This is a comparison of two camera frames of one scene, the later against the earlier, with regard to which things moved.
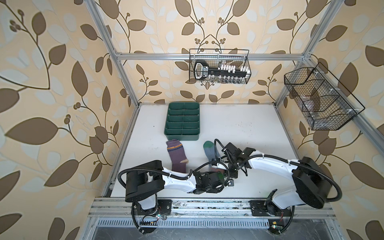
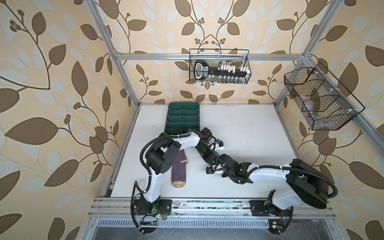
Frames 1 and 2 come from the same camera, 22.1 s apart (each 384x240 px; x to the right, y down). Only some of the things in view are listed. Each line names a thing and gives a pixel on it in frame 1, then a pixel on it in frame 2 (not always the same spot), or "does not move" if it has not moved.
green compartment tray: (183, 121) does not move
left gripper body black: (214, 191) -> (205, 151)
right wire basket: (327, 104) does not move
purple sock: (178, 156) does not move
